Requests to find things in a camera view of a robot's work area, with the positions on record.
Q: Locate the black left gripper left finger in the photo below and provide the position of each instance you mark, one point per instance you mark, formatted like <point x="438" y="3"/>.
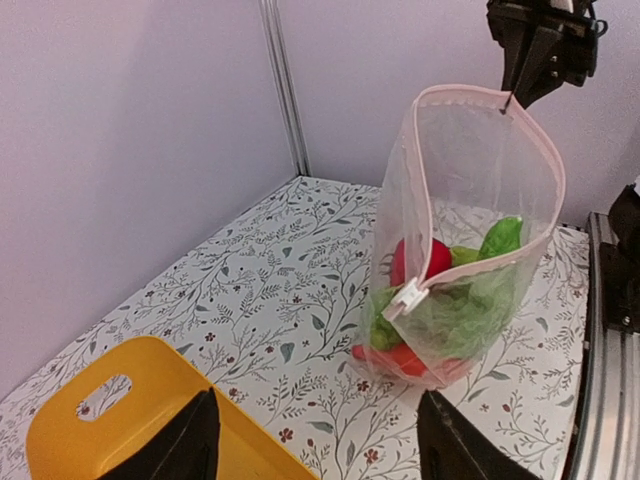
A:
<point x="177" y="438"/>

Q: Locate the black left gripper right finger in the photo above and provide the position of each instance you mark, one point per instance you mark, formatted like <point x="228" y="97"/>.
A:
<point x="451" y="447"/>

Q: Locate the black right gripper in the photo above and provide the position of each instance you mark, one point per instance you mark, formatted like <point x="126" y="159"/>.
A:
<point x="545" y="44"/>

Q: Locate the orange carrot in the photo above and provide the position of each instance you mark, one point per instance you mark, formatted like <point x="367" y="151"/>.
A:
<point x="454" y="324"/>

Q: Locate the clear zip top bag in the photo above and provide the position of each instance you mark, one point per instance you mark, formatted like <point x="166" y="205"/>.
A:
<point x="472" y="184"/>

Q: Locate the green grape bunch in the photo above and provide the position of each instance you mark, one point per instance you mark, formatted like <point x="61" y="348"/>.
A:
<point x="383" y="336"/>

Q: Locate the floral table mat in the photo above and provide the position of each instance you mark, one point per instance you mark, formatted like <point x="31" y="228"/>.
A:
<point x="267" y="309"/>

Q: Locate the front aluminium rail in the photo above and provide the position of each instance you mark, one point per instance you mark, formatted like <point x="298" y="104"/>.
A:
<point x="605" y="437"/>

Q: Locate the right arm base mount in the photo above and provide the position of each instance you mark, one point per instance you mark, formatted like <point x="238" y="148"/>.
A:
<point x="620" y="263"/>

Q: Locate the right aluminium frame post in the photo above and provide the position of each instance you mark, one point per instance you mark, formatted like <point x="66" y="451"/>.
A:
<point x="284" y="85"/>

